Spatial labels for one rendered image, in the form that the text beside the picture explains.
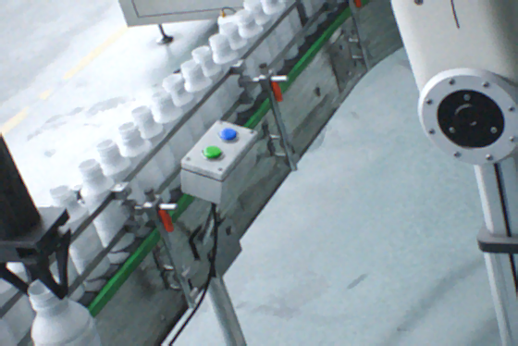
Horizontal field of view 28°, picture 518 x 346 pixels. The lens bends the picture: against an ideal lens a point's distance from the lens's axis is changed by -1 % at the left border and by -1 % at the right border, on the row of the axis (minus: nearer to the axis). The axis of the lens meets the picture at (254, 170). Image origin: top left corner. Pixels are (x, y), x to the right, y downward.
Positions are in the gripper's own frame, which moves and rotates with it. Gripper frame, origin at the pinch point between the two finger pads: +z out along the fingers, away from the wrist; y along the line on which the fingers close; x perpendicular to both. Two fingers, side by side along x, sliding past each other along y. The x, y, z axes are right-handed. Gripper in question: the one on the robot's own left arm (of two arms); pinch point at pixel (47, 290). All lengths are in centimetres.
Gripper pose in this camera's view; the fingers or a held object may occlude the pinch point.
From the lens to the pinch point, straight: 118.9
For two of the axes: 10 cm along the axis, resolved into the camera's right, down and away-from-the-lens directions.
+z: 2.9, 8.3, 4.8
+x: 3.7, -5.6, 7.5
